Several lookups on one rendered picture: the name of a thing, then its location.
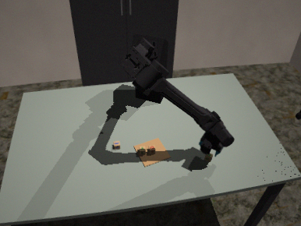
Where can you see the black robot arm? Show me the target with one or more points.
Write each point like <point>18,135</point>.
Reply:
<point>150,77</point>

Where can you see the beige letter block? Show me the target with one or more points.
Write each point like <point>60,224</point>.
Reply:
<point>116,145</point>
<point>142,150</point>
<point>151,149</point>
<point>208,157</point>

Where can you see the tan square mat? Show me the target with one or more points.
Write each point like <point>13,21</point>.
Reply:
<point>160,152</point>

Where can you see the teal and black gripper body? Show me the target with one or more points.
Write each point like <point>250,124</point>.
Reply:
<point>218,148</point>

